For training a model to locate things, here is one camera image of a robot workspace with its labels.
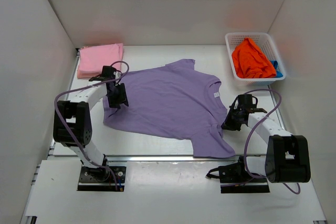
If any folded pink t shirt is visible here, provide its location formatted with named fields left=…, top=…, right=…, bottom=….
left=77, top=43, right=123, bottom=79

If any white plastic basket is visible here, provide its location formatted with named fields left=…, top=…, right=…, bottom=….
left=225, top=32, right=286, bottom=87

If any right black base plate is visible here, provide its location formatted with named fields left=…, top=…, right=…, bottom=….
left=206, top=162, right=270, bottom=194

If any orange t shirt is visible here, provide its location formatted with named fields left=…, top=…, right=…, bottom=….
left=232, top=38, right=276, bottom=79

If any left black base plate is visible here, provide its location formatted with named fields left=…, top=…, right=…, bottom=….
left=77, top=166, right=127, bottom=192

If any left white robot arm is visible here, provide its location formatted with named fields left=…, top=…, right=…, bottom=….
left=53, top=64, right=129, bottom=177

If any purple t shirt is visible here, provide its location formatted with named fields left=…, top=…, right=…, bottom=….
left=103, top=59, right=235, bottom=158

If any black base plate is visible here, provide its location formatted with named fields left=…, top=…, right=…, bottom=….
left=77, top=166, right=127, bottom=192
left=206, top=162, right=270, bottom=194

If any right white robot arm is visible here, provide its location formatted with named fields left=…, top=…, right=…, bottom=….
left=222, top=93, right=311, bottom=183

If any blue t shirt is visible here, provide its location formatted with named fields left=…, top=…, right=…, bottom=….
left=270, top=60, right=283, bottom=78

